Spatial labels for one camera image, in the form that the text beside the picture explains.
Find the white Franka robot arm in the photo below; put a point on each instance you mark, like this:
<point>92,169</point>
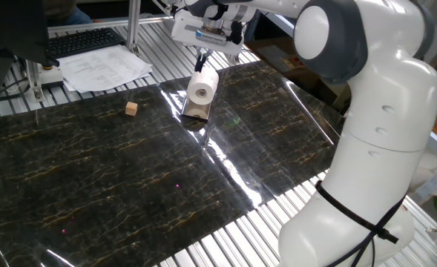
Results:
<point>374,122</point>

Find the short aluminium stand post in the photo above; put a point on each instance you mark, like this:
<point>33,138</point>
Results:
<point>35,79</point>

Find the black marble pattern mat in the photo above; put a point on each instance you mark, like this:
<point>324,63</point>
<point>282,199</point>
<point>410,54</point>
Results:
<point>92,178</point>

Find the vertical aluminium frame post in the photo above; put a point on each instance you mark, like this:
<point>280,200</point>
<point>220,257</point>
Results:
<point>133,26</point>

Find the black computer keyboard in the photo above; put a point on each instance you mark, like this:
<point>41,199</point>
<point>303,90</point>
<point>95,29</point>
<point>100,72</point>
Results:
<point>82,41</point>

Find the white paper roll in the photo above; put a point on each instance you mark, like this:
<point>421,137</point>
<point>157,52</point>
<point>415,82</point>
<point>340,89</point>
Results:
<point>202,87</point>

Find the small wooden cube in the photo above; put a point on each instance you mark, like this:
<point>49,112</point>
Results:
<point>131,109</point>

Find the black computer monitor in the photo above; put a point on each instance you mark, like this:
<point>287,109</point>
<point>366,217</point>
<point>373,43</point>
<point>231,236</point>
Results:
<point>10,26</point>

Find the horizontal aluminium frame rail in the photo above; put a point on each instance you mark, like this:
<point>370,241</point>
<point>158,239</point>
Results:
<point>92,24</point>

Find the grey wrist bracket blue ends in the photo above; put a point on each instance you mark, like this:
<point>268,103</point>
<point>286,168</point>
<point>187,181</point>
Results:
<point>210,38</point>

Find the seated person in jeans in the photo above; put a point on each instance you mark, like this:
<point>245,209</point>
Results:
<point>64,11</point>

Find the stack of printed papers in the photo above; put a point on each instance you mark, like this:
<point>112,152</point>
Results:
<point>99,68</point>

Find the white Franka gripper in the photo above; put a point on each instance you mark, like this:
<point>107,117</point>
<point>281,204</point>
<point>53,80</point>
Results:
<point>188,31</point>

